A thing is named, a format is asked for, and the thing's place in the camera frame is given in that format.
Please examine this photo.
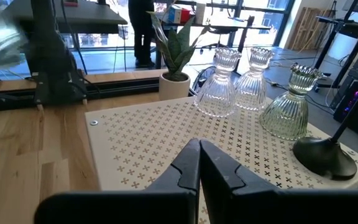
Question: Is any wooden pallet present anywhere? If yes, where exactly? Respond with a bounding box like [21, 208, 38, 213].
[287, 6, 329, 52]

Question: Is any person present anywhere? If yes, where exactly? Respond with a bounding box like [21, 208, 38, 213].
[128, 0, 157, 68]

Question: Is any white plant pot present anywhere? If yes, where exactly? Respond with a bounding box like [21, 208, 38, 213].
[158, 72, 191, 101]

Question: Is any white cylinder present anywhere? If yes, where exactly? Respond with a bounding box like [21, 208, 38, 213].
[195, 2, 206, 25]

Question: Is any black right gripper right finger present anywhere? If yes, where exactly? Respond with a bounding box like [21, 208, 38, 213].
[200, 139, 358, 224]

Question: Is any black round fan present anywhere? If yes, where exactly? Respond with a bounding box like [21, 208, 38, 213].
[192, 65, 218, 94]

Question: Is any clear ribbed glass candle holder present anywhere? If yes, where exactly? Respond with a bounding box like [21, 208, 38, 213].
[194, 47, 242, 118]
[234, 47, 275, 112]

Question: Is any white perforated metal shelf riser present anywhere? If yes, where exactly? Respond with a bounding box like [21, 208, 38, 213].
[85, 96, 358, 224]

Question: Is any green snake plant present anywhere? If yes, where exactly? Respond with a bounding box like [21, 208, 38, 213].
[147, 11, 211, 82]

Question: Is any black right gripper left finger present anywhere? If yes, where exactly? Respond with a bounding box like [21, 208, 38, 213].
[34, 138, 202, 224]

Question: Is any black table frame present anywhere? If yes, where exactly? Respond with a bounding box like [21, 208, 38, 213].
[0, 77, 198, 113]

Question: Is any blue and red box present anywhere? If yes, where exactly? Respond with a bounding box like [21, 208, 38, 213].
[168, 5, 193, 24]

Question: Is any black desk top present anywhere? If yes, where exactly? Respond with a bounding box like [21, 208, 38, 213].
[4, 0, 129, 34]

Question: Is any black standing desk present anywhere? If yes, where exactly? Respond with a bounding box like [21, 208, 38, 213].
[314, 15, 358, 91]

